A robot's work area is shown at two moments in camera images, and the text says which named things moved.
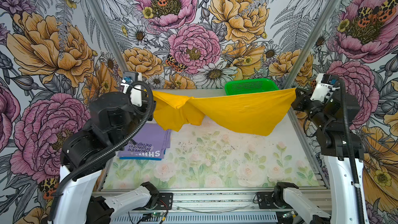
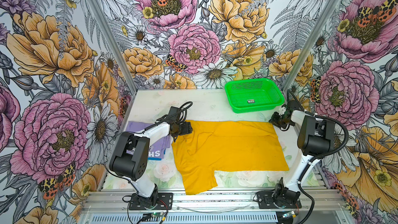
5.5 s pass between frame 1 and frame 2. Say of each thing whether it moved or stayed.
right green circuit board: stayed
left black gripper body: moved
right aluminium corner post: stayed
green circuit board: stayed
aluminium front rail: stayed
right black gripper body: moved
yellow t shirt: moved
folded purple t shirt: stayed
